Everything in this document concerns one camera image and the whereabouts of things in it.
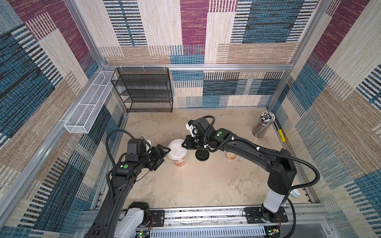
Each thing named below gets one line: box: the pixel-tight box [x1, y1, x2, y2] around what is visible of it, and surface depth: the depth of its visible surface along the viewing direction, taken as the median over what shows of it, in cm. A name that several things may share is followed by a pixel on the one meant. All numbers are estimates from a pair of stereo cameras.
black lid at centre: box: [194, 148, 210, 162], surface depth 96 cm
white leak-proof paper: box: [167, 138, 189, 161], surface depth 79 cm
